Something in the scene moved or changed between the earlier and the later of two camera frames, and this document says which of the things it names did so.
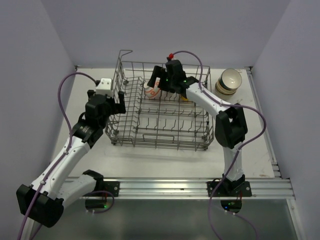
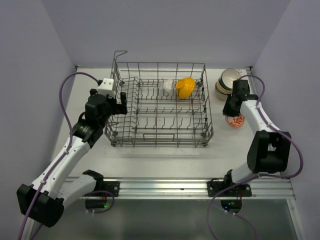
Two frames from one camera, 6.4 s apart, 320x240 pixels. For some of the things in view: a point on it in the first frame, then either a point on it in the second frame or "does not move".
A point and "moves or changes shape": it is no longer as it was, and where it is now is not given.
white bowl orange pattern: [150, 91] moves or changes shape
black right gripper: [158, 72] → [226, 111]
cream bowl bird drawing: [224, 89] does not move
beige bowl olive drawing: [223, 92] does not move
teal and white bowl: [230, 79] does not move
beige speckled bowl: [225, 96] does not move
